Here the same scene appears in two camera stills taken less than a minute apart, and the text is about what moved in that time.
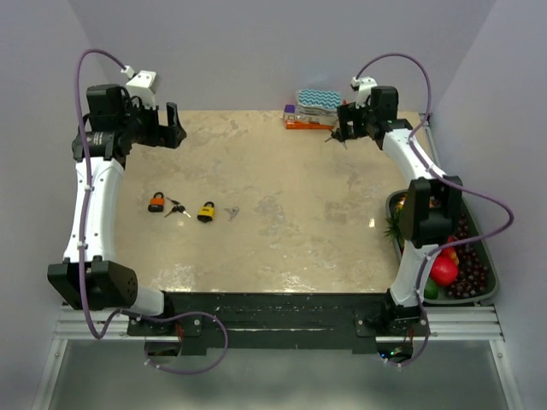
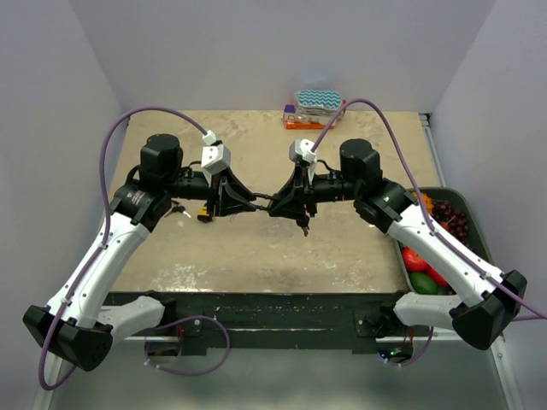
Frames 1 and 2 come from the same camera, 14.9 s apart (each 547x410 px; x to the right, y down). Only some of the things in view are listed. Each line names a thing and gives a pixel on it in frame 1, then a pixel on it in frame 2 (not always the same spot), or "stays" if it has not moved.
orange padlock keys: (178, 207) stays
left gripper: (169, 136) → (218, 195)
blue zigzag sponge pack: (319, 102) stays
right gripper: (349, 114) → (301, 182)
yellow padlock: (207, 212) stays
